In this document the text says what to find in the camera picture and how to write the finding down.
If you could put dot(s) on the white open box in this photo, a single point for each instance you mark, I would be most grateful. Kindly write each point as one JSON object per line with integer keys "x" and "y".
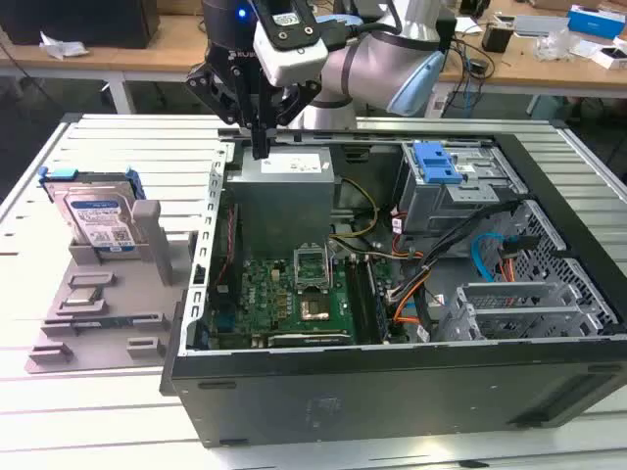
{"x": 610, "y": 59}

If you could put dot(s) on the black graphics card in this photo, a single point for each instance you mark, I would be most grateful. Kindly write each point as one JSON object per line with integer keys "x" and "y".
{"x": 303, "y": 341}

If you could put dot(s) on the blue plastic latch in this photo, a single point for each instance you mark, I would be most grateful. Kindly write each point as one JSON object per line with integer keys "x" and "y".
{"x": 431, "y": 166}

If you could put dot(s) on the crumpled white paper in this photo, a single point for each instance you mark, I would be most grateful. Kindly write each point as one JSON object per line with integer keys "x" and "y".
{"x": 61, "y": 46}

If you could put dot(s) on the silver CPU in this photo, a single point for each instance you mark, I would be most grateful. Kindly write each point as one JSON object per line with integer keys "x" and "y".
{"x": 84, "y": 297}

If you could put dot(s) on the black RAM slot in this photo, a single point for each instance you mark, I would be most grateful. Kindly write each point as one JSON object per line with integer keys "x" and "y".
{"x": 365, "y": 303}
{"x": 353, "y": 298}

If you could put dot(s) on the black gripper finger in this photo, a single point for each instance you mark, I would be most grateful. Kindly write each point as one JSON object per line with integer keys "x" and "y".
{"x": 220, "y": 103}
{"x": 294, "y": 103}

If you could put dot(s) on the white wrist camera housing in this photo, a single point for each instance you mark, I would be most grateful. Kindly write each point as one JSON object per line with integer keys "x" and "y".
{"x": 294, "y": 61}

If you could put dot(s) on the grey parts rack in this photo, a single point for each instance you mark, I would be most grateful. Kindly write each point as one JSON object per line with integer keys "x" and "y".
{"x": 130, "y": 294}

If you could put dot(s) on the loose RAM stick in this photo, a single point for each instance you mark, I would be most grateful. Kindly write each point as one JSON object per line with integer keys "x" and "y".
{"x": 112, "y": 321}

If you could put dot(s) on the grey power supply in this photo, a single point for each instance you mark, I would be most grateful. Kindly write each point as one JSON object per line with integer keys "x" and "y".
{"x": 279, "y": 205}

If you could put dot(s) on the large black box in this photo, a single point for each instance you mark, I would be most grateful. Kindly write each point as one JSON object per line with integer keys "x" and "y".
{"x": 73, "y": 19}

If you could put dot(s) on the long wooden desk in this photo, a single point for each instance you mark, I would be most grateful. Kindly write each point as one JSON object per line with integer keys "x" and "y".
{"x": 171, "y": 49}

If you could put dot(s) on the blue cardboard box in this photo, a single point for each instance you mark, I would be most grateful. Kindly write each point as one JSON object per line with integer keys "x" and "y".
{"x": 593, "y": 22}

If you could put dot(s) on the flat grey box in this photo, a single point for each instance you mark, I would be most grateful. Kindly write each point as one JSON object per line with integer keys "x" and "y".
{"x": 539, "y": 24}

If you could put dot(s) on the CPU socket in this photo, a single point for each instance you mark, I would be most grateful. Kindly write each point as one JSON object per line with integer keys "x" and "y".
{"x": 313, "y": 309}

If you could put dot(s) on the black PC case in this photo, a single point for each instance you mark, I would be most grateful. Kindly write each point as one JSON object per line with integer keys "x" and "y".
{"x": 343, "y": 391}

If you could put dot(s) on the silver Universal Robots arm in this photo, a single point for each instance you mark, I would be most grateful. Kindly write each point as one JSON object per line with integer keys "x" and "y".
{"x": 372, "y": 63}

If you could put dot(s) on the black upright box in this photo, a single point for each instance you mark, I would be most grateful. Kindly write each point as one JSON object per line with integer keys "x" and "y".
{"x": 447, "y": 34}

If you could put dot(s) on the metal drive cage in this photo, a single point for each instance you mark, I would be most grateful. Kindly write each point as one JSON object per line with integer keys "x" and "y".
{"x": 431, "y": 210}

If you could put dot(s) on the metal disk bay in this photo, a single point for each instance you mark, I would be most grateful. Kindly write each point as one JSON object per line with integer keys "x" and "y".
{"x": 514, "y": 294}

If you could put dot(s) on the green motherboard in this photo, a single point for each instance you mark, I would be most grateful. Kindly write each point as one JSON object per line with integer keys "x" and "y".
{"x": 264, "y": 294}

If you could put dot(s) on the clear plastic bag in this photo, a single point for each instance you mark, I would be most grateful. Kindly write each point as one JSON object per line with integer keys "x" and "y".
{"x": 553, "y": 46}

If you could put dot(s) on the hard disk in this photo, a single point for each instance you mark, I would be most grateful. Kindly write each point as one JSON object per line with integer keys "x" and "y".
{"x": 93, "y": 215}

